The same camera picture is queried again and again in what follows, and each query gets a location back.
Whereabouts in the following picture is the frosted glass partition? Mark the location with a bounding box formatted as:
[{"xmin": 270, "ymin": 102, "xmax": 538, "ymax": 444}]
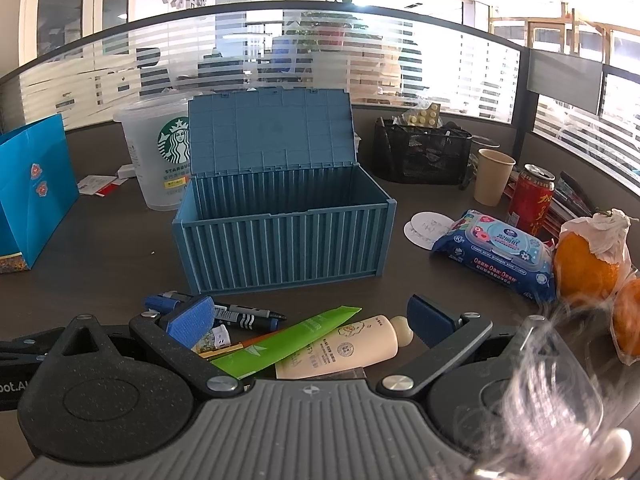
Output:
[{"xmin": 0, "ymin": 2, "xmax": 640, "ymax": 138}]

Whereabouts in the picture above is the glass door cabinet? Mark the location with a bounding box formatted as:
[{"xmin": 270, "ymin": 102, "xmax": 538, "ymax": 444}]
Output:
[{"xmin": 20, "ymin": 0, "xmax": 137, "ymax": 63}]

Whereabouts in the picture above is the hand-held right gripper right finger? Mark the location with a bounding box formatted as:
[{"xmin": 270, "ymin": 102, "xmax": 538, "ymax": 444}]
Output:
[{"xmin": 376, "ymin": 294, "xmax": 551, "ymax": 398}]

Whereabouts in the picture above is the small orange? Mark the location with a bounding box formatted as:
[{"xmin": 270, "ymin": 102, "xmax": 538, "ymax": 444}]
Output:
[{"xmin": 612, "ymin": 280, "xmax": 640, "ymax": 358}]

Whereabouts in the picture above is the cream lotion bottle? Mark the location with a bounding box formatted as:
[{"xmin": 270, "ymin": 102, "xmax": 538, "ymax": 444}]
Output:
[{"xmin": 275, "ymin": 315, "xmax": 416, "ymax": 381}]

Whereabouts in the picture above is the blue paper gift bag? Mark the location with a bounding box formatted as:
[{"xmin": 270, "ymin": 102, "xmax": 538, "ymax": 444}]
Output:
[{"xmin": 0, "ymin": 113, "xmax": 81, "ymax": 275}]

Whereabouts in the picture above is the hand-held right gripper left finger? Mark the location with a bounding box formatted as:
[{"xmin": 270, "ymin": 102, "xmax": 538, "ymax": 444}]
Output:
[{"xmin": 31, "ymin": 294, "xmax": 241, "ymax": 401}]

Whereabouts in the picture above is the beige paper cup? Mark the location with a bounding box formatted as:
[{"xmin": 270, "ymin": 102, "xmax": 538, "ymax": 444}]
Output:
[{"xmin": 473, "ymin": 148, "xmax": 516, "ymax": 207}]

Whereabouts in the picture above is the blue container-style storage box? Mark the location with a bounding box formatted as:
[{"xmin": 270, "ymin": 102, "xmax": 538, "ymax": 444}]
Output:
[{"xmin": 171, "ymin": 87, "xmax": 398, "ymax": 295}]

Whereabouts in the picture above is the grey partition panel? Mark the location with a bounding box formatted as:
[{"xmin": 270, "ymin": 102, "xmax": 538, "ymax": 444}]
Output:
[{"xmin": 527, "ymin": 49, "xmax": 604, "ymax": 116}]

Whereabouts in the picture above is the pill blister pack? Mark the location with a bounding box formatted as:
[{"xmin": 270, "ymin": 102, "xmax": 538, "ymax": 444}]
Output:
[{"xmin": 405, "ymin": 102, "xmax": 443, "ymax": 128}]

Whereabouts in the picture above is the white red card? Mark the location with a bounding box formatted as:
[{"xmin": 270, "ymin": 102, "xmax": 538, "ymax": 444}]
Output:
[{"xmin": 77, "ymin": 175, "xmax": 126, "ymax": 197}]

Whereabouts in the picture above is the black mesh desk organizer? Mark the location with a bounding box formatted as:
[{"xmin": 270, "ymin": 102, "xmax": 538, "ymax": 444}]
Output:
[{"xmin": 372, "ymin": 116, "xmax": 473, "ymax": 186}]

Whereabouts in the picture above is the green squeeze tube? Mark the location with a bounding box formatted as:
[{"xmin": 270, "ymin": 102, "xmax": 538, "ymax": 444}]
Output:
[{"xmin": 210, "ymin": 306, "xmax": 363, "ymax": 380}]

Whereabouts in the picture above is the white tissue on large orange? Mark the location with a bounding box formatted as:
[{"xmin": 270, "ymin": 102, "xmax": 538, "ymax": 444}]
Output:
[{"xmin": 559, "ymin": 209, "xmax": 632, "ymax": 263}]

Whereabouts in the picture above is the small printed carton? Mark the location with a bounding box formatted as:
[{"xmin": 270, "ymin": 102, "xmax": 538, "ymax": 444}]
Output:
[{"xmin": 197, "ymin": 325, "xmax": 234, "ymax": 359}]

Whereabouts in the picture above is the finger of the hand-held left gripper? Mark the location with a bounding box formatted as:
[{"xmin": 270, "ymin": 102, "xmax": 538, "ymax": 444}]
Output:
[{"xmin": 0, "ymin": 329, "xmax": 65, "ymax": 362}]

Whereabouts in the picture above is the red drink can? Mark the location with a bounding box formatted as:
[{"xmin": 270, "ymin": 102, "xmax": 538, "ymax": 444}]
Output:
[{"xmin": 507, "ymin": 164, "xmax": 556, "ymax": 238}]

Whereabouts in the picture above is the blue wet wipes pack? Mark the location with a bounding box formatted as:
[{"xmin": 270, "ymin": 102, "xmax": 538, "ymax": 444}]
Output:
[{"xmin": 430, "ymin": 209, "xmax": 558, "ymax": 303}]

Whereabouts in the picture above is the large orange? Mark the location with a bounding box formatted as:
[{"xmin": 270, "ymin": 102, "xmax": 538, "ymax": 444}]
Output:
[{"xmin": 552, "ymin": 230, "xmax": 623, "ymax": 306}]

